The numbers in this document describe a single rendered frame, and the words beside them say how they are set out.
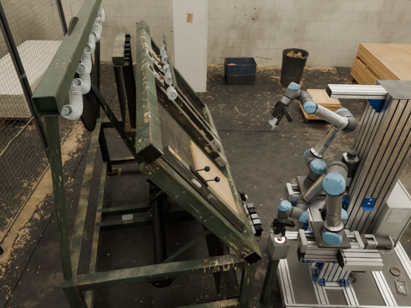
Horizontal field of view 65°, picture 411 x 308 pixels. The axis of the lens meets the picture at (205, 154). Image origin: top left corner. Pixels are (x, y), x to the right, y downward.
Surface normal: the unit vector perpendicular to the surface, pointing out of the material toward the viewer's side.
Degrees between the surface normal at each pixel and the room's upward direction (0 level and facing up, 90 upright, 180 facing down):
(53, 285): 0
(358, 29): 90
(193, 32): 90
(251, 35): 90
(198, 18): 90
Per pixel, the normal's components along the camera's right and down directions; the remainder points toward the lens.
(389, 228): -0.02, 0.61
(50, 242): 0.02, -0.79
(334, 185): -0.47, 0.42
